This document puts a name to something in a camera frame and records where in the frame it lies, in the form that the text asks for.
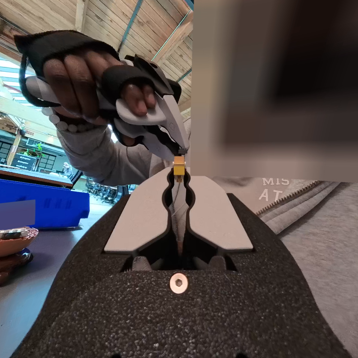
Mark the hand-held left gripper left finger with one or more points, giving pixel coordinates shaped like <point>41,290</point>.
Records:
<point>140,224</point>

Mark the blue plastic bin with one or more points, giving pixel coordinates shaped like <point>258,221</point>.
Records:
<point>50,204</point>

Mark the person's right hand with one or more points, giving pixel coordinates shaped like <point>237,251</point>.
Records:
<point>75,84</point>

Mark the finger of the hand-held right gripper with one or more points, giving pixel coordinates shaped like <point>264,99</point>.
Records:
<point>176,126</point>
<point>151,140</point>

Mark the background office desks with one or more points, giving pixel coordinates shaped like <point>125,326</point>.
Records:
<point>33,176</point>

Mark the green potted plant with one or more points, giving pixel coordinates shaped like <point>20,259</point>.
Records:
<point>34,149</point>

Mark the small yellow brick piece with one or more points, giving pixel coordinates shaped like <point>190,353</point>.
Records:
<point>179,166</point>

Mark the row of black office chairs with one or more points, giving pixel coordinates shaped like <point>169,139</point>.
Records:
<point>106,190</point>

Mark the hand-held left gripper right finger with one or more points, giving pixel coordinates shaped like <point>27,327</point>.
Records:
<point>218,224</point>

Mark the brick pot model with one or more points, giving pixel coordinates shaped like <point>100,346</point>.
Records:
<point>14,246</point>

